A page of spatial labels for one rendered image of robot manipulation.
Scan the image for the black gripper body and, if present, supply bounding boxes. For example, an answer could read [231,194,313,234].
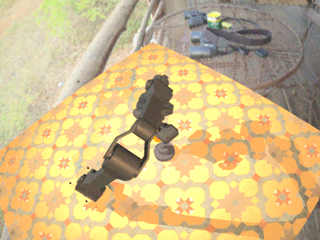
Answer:
[132,107,179,145]

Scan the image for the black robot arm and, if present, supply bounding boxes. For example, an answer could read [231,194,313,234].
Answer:
[75,74,174,202]

